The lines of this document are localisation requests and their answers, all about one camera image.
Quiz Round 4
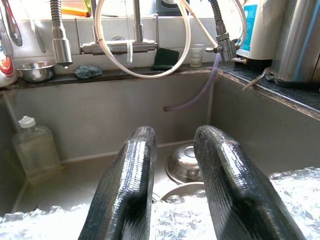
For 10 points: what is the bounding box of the small clear glass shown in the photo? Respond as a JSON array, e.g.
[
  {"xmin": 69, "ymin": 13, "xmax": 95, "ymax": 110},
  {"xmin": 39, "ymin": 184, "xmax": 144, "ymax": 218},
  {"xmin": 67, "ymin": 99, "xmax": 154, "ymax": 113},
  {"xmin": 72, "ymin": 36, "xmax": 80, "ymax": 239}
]
[{"xmin": 189, "ymin": 43, "xmax": 205, "ymax": 68}]

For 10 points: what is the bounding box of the thin metal utensil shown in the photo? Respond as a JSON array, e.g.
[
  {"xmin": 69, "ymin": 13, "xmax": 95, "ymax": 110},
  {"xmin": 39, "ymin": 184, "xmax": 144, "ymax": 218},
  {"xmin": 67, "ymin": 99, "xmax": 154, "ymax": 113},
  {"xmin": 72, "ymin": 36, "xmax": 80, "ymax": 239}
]
[{"xmin": 241, "ymin": 67, "xmax": 276, "ymax": 91}]

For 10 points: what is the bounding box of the steel knife block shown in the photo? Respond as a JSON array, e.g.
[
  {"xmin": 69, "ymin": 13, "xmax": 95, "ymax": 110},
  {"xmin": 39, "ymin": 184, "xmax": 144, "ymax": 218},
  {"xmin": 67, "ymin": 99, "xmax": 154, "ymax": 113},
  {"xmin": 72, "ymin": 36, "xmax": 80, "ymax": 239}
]
[{"xmin": 271, "ymin": 0, "xmax": 320, "ymax": 83}]

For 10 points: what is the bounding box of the orange plastic item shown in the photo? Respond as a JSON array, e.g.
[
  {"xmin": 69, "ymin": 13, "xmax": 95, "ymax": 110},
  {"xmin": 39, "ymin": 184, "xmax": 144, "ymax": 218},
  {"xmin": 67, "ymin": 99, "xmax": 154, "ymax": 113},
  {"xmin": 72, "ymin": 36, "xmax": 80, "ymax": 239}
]
[{"xmin": 60, "ymin": 6, "xmax": 90, "ymax": 19}]

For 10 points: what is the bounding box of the dark grey container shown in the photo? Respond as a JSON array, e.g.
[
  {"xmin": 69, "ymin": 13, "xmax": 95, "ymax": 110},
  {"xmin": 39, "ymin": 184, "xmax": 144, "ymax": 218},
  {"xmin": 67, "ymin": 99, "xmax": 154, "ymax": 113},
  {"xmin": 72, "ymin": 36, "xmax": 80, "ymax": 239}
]
[{"xmin": 156, "ymin": 0, "xmax": 185, "ymax": 17}]

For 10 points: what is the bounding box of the steel gooseneck spray hose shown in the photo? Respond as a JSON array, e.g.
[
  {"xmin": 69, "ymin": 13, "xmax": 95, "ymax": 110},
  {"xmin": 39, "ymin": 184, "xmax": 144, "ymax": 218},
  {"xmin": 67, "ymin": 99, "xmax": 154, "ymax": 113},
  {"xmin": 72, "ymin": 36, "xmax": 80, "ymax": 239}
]
[{"xmin": 49, "ymin": 0, "xmax": 74, "ymax": 68}]

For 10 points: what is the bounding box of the teal scouring pad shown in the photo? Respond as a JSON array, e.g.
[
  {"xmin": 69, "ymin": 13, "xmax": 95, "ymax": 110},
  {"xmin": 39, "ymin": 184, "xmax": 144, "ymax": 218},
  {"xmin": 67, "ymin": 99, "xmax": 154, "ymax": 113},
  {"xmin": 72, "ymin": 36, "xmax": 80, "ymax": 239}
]
[{"xmin": 73, "ymin": 64, "xmax": 104, "ymax": 80}]

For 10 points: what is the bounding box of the braided steel hose with valve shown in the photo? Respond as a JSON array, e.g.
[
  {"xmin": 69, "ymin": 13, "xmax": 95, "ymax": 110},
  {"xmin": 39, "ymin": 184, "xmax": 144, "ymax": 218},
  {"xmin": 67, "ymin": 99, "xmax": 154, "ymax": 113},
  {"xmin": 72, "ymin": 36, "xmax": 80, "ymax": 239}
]
[{"xmin": 204, "ymin": 0, "xmax": 242, "ymax": 62}]

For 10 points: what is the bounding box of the white coiled hose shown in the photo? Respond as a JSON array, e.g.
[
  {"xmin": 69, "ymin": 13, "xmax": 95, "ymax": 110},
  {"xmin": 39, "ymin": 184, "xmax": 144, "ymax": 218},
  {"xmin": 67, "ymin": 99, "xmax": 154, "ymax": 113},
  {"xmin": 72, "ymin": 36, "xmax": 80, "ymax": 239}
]
[{"xmin": 94, "ymin": 0, "xmax": 248, "ymax": 80}]

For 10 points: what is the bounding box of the clear purple tube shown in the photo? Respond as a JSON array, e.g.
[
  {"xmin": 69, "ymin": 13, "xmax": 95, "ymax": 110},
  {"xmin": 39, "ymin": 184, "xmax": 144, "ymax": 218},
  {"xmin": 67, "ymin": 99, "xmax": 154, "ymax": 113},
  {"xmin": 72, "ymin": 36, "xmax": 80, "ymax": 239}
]
[{"xmin": 163, "ymin": 53, "xmax": 222, "ymax": 113}]

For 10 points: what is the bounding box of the small upturned steel bowl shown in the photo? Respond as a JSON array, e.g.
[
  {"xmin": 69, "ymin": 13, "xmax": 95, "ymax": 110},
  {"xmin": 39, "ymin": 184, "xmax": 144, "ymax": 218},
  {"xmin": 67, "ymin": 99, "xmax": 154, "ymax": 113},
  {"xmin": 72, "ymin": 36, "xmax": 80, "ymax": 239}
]
[{"xmin": 164, "ymin": 143, "xmax": 205, "ymax": 186}]

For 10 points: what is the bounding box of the white canister blue label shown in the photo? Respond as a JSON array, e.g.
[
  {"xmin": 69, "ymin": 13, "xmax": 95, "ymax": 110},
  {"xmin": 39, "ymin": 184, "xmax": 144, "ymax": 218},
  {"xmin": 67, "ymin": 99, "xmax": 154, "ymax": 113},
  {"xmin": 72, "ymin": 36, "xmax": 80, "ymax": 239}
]
[{"xmin": 234, "ymin": 0, "xmax": 277, "ymax": 73}]

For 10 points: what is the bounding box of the steel sink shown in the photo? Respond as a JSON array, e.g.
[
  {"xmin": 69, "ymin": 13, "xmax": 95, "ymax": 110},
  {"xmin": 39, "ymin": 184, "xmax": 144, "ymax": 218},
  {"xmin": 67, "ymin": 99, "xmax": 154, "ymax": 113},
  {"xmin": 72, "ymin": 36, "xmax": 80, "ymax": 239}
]
[{"xmin": 0, "ymin": 69, "xmax": 320, "ymax": 218}]

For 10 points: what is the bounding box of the white soap bottle red cap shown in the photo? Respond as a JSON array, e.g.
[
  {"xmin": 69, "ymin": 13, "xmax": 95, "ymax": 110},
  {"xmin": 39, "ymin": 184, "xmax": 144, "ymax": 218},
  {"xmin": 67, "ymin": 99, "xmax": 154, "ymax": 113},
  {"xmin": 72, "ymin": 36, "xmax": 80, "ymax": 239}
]
[{"xmin": 0, "ymin": 55, "xmax": 18, "ymax": 88}]

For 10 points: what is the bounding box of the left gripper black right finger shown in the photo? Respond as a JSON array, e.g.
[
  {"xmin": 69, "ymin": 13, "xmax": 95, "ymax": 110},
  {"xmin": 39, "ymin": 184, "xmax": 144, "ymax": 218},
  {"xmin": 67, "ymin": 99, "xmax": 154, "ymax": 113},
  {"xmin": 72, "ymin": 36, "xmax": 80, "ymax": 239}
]
[{"xmin": 193, "ymin": 124, "xmax": 308, "ymax": 240}]

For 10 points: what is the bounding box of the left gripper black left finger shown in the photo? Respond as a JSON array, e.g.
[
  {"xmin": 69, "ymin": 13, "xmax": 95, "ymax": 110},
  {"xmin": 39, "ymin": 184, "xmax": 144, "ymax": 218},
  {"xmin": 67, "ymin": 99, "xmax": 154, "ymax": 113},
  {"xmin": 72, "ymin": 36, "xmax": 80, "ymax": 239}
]
[{"xmin": 78, "ymin": 125, "xmax": 158, "ymax": 240}]

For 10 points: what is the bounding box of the clear plastic bottle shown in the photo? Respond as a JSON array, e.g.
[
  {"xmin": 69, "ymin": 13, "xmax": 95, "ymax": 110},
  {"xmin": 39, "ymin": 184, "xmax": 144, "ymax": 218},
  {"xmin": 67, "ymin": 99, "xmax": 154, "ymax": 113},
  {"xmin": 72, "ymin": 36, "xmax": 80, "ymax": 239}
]
[{"xmin": 11, "ymin": 115, "xmax": 63, "ymax": 186}]

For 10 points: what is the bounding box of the clear bubble wrap sheet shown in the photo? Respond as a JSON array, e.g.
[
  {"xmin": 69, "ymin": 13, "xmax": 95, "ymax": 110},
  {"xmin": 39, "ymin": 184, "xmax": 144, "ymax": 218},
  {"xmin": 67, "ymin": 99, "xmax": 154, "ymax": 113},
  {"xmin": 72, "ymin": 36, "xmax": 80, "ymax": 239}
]
[{"xmin": 0, "ymin": 166, "xmax": 320, "ymax": 240}]

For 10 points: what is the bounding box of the dark green sponge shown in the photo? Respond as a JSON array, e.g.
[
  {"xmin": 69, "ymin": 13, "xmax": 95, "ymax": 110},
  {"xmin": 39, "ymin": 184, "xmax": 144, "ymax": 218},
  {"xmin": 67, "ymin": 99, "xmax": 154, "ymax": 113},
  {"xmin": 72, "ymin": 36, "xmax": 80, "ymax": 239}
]
[{"xmin": 150, "ymin": 46, "xmax": 181, "ymax": 72}]

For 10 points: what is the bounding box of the steel whisk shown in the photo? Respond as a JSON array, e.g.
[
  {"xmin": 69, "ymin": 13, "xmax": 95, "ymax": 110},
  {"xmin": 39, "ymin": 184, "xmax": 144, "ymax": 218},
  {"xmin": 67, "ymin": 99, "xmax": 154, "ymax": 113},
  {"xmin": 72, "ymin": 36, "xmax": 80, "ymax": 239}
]
[{"xmin": 0, "ymin": 13, "xmax": 15, "ymax": 58}]

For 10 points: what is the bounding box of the steel faucet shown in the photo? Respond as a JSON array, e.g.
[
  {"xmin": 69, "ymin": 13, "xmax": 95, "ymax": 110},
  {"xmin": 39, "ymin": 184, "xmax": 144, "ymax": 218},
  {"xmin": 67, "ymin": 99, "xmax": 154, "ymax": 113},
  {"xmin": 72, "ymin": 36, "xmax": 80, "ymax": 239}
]
[{"xmin": 74, "ymin": 0, "xmax": 160, "ymax": 56}]

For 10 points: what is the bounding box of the tiny steel bowl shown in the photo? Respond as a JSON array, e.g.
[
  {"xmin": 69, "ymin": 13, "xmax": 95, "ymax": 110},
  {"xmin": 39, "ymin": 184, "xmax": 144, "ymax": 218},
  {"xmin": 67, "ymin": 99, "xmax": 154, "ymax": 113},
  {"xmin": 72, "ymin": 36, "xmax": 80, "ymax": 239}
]
[{"xmin": 14, "ymin": 61, "xmax": 57, "ymax": 83}]

